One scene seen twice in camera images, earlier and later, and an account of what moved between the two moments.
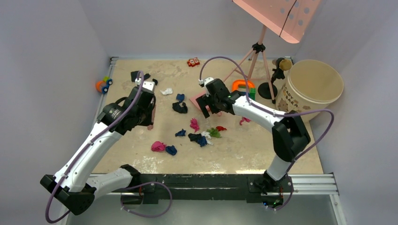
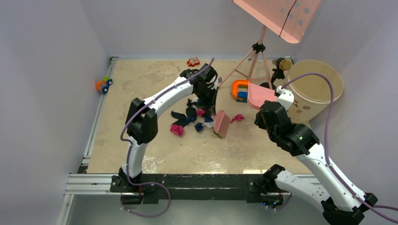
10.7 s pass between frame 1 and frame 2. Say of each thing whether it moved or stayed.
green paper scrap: moved
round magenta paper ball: moved
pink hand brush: moved
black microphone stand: stayed
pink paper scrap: moved
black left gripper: moved
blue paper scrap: moved
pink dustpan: moved
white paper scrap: moved
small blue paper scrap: moved
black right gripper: moved
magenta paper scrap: moved
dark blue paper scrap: moved
